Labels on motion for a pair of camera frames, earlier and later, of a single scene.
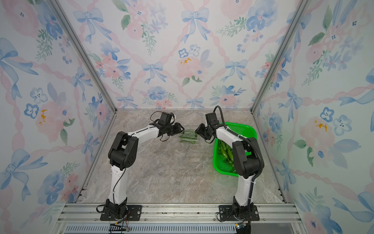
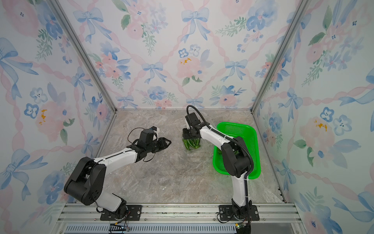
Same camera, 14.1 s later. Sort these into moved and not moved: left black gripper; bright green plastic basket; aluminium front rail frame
Moved: left black gripper
Not moved: bright green plastic basket; aluminium front rail frame
